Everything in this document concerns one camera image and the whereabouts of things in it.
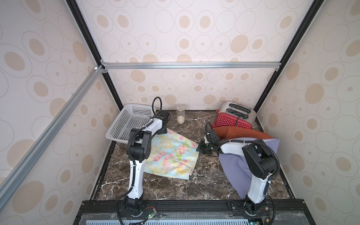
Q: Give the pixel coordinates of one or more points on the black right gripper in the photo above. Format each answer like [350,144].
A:
[205,146]

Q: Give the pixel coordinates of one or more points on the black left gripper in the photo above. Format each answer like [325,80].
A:
[164,131]

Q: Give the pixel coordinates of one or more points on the rust orange skirt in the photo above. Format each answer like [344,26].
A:
[230,132]

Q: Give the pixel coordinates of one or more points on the lavender purple skirt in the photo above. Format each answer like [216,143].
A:
[250,164]

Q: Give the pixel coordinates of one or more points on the floral pastel skirt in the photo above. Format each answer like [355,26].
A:
[172,156]

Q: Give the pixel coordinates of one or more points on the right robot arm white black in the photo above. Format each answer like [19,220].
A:
[250,165]

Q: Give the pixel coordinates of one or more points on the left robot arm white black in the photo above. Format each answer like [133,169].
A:
[139,148]

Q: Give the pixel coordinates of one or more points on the glass jar with white powder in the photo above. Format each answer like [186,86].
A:
[180,110]

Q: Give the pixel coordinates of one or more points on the white plastic perforated basket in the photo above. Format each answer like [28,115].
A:
[131,116]

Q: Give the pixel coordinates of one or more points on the red polka dot toaster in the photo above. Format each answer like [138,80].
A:
[233,114]

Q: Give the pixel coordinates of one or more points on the horizontal aluminium frame bar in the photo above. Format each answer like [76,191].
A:
[193,65]

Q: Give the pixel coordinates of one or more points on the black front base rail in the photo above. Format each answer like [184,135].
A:
[194,212]

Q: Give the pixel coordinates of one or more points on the black left corner post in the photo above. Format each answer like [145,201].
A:
[76,13]

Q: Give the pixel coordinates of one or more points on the black corner post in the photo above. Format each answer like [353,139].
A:
[76,13]
[304,26]

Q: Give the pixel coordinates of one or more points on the diagonal aluminium frame bar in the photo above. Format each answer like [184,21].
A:
[19,173]

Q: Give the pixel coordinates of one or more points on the black right corner post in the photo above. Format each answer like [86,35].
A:
[304,26]

